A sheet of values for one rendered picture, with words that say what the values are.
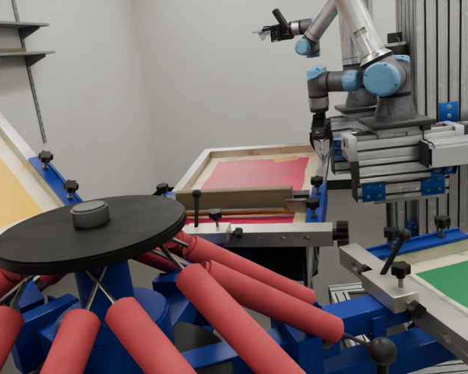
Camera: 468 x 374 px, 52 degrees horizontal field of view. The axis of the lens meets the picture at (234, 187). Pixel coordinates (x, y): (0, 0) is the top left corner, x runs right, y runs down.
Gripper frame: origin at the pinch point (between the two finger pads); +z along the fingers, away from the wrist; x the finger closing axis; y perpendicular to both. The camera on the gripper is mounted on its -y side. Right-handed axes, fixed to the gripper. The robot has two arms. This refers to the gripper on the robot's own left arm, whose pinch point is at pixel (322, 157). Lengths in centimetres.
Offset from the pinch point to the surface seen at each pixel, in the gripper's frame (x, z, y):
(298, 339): -4, -9, -111
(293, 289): -1, -11, -99
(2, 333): 31, -31, -137
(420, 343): -26, 6, -95
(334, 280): 8, 129, 95
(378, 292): -18, -8, -96
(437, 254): -35, 8, -58
